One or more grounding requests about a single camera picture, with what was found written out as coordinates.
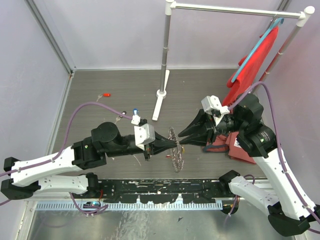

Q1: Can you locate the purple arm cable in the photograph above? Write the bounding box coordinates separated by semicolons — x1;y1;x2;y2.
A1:
223;81;320;226
0;101;135;228

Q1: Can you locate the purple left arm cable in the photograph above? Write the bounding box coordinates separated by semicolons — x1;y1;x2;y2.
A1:
0;101;135;228

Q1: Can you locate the red cloth on hanger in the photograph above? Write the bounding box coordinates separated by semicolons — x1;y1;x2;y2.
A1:
222;26;279;106

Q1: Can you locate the key with small red tag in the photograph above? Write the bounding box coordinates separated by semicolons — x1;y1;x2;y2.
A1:
96;93;111;102

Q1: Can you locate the white slotted cable duct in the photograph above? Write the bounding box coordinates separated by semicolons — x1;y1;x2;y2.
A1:
35;200;223;211

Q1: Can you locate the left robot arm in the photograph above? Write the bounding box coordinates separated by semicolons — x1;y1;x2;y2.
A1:
0;119;177;201

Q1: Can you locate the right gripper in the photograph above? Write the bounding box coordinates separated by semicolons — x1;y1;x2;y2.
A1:
177;107;246;146

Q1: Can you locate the metal disc keyring organizer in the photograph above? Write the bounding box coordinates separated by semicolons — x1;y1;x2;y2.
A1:
168;126;184;173

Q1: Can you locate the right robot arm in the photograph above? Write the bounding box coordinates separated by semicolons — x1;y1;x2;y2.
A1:
178;93;320;237

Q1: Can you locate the white clothes rack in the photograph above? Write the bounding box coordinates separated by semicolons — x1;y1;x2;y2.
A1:
152;0;316;121

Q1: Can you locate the key with black tag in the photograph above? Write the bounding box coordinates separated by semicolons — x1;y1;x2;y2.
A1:
115;111;127;124

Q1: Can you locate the blue clothes hanger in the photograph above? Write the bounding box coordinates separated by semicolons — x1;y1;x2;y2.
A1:
231;17;284;83

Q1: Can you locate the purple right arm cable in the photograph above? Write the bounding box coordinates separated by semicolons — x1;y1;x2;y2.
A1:
223;81;320;226

